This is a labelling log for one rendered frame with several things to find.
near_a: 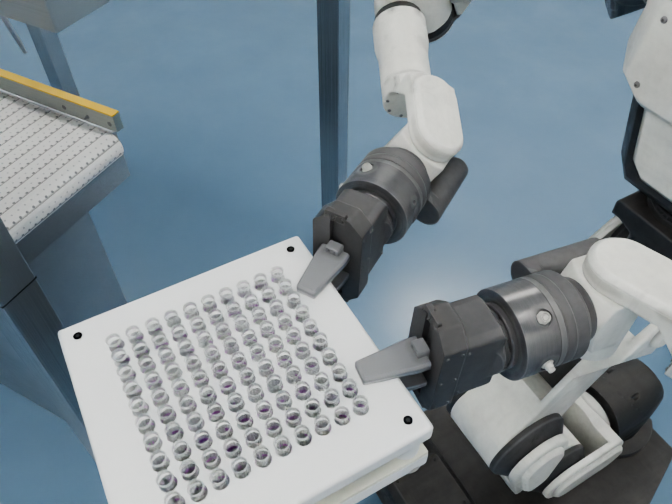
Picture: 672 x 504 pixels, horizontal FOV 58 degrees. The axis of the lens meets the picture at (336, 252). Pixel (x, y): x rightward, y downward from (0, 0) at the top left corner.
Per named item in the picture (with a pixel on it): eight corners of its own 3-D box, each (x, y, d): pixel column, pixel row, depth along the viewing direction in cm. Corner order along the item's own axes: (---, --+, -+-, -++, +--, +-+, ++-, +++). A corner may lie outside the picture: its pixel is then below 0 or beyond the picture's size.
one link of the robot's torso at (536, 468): (537, 395, 141) (492, 336, 103) (601, 468, 130) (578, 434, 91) (485, 436, 143) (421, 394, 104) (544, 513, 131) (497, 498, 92)
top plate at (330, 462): (142, 603, 42) (135, 596, 41) (63, 342, 56) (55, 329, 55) (433, 438, 50) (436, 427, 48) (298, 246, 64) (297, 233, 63)
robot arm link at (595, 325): (543, 395, 59) (637, 359, 62) (578, 330, 51) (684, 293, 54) (483, 307, 66) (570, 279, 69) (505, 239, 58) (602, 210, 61)
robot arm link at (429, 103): (423, 144, 66) (410, 49, 72) (380, 183, 73) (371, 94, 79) (470, 157, 69) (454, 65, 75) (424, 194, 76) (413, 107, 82)
